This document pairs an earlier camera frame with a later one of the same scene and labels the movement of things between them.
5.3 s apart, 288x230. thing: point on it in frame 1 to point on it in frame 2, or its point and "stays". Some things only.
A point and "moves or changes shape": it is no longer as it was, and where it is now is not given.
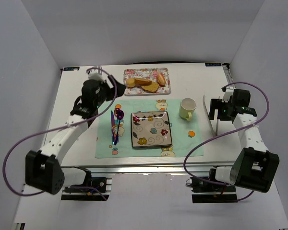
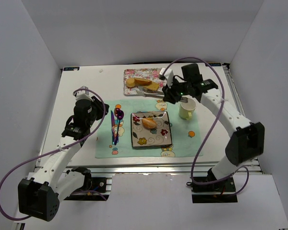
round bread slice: x=130 y=82 stays
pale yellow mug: x=187 y=107 stays
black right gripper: x=216 y=108 to x=170 y=94
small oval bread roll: x=161 y=79 moves or changes shape
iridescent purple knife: x=113 y=122 stays
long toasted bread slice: x=140 y=81 stays
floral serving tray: x=149 y=74 stays
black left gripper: x=111 y=88 to x=100 y=107
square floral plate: x=150 y=128 stays
